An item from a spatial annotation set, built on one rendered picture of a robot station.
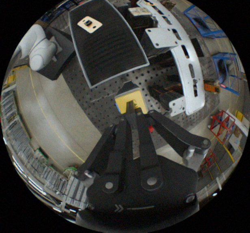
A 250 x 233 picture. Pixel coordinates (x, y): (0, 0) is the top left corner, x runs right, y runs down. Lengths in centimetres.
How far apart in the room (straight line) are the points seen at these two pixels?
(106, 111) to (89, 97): 19
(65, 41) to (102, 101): 61
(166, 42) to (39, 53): 55
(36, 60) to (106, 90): 58
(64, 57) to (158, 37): 67
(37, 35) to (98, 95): 71
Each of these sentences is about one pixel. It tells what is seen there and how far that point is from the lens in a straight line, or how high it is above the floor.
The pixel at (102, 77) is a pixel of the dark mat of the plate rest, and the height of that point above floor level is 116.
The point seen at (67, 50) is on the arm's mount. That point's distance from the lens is 75.
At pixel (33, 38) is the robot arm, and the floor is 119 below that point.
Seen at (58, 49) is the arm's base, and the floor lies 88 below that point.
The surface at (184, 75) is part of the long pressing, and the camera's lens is 43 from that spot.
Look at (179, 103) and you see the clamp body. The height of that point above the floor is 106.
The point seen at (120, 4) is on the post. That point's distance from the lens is 42.
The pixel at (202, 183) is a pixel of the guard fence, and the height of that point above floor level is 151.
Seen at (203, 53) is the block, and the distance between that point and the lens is 55.
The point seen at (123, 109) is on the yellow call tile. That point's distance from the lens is 20.
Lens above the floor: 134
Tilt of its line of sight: 68 degrees down
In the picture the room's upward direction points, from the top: 176 degrees counter-clockwise
